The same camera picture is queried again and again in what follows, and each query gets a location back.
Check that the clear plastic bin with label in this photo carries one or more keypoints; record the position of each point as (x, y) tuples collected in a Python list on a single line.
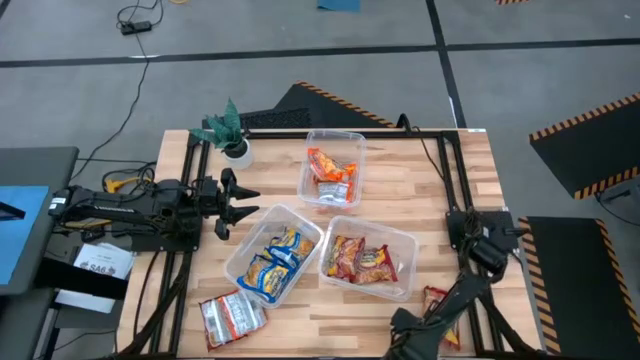
[(250, 240)]

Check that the white printed paper sheet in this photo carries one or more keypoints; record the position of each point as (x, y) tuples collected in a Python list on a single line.
[(102, 260)]

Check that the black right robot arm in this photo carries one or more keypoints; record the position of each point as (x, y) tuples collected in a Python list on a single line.
[(487, 255)]

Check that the grey stand foot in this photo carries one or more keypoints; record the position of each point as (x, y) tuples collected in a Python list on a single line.
[(620, 192)]

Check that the black mat with hazard stripes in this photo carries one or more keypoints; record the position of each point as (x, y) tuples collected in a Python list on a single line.
[(575, 290), (590, 150)]

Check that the hazard striped edge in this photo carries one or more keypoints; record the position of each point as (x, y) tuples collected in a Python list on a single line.
[(510, 2)]

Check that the red Maruchan noodle pack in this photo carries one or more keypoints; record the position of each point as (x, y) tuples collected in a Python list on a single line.
[(377, 262), (344, 256), (232, 317)]

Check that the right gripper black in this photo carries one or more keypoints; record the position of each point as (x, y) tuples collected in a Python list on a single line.
[(415, 335)]

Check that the orange Maruchan noodle pack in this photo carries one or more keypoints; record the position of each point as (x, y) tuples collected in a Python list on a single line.
[(432, 297), (327, 167), (334, 191)]

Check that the black ramp with hazard stripes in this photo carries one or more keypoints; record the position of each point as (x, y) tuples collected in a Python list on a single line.
[(320, 107)]

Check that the blue floor mat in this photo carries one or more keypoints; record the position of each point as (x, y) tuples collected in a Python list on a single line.
[(340, 5)]

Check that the black bar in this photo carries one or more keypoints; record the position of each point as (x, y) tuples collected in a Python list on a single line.
[(10, 211)]

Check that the green plant in white pot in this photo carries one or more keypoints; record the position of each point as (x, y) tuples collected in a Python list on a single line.
[(239, 155)]

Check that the black power adapter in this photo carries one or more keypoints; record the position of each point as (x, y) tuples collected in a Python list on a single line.
[(136, 28)]

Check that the black aluminium table frame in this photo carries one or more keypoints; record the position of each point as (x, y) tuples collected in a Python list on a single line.
[(280, 135)]

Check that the blue sheet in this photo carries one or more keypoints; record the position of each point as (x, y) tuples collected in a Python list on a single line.
[(20, 240)]

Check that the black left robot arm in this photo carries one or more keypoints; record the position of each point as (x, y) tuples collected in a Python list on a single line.
[(125, 212)]

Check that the grey desk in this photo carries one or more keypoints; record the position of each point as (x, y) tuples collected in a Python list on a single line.
[(45, 167)]

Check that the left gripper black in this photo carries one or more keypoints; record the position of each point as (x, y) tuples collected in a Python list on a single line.
[(225, 210)]

